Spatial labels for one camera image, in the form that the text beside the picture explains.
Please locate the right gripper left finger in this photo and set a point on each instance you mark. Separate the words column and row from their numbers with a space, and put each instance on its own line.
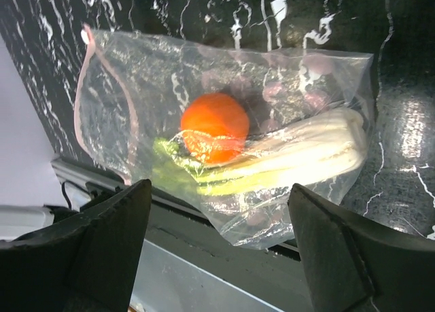
column 85, row 262

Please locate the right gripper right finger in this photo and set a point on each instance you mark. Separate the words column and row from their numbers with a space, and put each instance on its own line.
column 352, row 263

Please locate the fake green celery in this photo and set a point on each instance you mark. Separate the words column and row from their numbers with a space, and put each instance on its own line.
column 305, row 152

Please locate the clear zip top bag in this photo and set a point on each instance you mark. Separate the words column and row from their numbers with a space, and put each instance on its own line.
column 133, row 89

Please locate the fake orange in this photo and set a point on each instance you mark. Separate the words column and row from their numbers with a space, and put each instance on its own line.
column 214, row 128

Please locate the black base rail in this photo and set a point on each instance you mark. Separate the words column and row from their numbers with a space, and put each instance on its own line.
column 274, row 275

